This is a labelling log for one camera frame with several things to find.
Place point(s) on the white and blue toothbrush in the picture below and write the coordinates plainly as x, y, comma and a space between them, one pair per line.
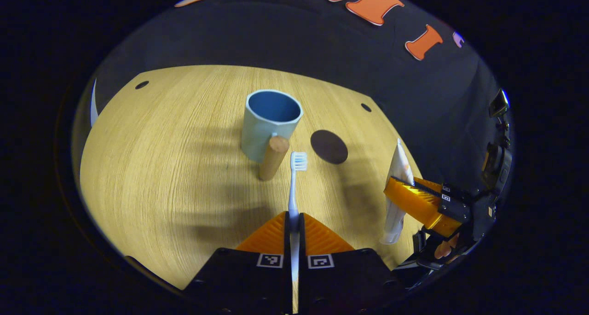
293, 190

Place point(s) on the black backdrop cloth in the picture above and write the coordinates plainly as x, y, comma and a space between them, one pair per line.
276, 34

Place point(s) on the white toothpaste tube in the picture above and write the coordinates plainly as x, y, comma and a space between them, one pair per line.
399, 165

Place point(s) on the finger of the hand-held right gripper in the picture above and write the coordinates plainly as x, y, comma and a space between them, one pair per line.
423, 207
432, 188

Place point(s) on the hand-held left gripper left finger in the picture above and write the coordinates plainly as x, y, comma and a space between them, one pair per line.
248, 282

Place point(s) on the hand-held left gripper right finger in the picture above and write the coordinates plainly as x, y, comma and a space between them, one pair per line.
345, 282

